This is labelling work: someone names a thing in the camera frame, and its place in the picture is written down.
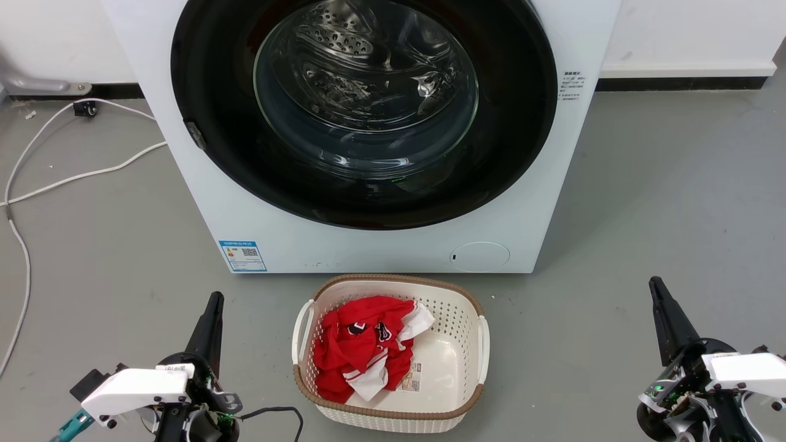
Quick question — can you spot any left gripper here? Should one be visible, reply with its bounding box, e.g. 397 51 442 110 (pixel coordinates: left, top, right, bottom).
154 293 243 442

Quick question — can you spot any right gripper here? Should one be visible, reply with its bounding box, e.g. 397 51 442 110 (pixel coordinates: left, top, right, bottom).
637 277 762 442

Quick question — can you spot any black round glass washer door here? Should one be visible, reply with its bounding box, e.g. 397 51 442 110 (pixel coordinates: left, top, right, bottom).
170 0 558 231

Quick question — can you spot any white front-load washing machine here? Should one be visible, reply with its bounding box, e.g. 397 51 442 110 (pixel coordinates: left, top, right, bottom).
101 0 622 275

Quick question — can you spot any blue energy label sticker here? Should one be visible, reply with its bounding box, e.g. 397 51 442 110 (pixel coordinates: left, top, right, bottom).
219 240 268 273

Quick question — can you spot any red and white garment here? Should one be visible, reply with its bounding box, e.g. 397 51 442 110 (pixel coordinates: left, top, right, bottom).
312 296 437 404

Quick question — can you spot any round white filter cover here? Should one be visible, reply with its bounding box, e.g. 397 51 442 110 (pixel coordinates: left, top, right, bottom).
449 241 511 273

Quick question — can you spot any small paper basket label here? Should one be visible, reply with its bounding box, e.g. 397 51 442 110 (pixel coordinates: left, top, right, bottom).
399 362 423 394

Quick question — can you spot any cream perforated laundry basket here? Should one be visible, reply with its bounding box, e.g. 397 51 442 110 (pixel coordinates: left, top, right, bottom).
292 274 491 434

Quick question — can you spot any black printed text label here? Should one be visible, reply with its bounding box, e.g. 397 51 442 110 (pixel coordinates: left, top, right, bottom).
559 69 587 102

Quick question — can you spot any perforated steel washer drum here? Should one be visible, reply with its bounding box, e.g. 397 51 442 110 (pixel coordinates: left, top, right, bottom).
255 0 480 179

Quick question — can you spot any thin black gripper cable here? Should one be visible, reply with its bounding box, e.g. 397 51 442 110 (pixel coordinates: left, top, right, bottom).
236 405 305 442

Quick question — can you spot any teal cable connector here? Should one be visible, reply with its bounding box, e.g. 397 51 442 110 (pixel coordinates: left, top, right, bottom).
49 408 96 442

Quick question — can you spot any thin pale floor cable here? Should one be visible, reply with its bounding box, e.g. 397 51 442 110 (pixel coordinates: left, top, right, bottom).
0 206 31 376

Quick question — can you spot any thick white power cable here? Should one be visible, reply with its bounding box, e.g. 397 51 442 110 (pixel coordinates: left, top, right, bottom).
0 98 168 206

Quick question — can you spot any grey pipe with bracket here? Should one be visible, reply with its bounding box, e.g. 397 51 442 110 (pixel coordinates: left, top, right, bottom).
0 58 93 97

